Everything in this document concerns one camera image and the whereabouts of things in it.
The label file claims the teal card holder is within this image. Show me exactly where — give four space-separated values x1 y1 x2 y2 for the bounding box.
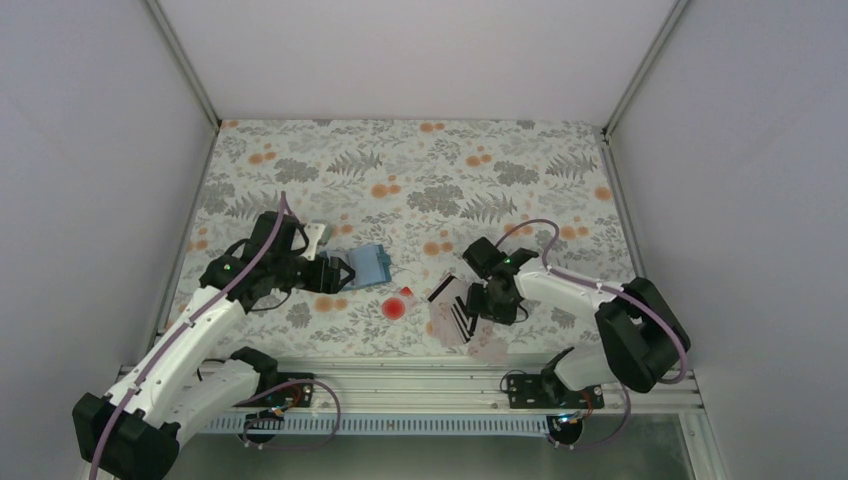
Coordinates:
320 244 392 291

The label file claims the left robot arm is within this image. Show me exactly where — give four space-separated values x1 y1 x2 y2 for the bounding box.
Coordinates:
72 211 355 479

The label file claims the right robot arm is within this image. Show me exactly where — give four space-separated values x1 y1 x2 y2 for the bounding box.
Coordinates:
462 237 691 407

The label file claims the black striped card pile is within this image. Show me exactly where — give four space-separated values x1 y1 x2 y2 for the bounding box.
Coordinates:
426 274 478 347

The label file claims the floral table mat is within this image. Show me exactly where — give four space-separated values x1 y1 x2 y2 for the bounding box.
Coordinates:
168 120 634 358

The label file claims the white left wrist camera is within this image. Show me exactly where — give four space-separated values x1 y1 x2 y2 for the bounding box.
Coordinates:
302 221 332 260

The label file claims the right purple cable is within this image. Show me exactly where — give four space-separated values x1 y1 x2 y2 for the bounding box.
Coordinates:
495 218 692 453

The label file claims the purple cable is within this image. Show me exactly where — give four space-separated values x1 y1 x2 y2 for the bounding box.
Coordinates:
495 218 692 453
88 192 342 480

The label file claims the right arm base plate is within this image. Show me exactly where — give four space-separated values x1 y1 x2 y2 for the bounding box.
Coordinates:
499 371 605 410

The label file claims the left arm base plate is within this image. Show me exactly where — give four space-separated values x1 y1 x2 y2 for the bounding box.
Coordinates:
235 372 315 408

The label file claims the aluminium rail frame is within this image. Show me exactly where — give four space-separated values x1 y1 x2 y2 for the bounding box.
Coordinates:
278 354 704 414

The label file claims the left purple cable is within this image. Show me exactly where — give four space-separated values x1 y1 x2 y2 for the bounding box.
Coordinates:
88 192 342 480

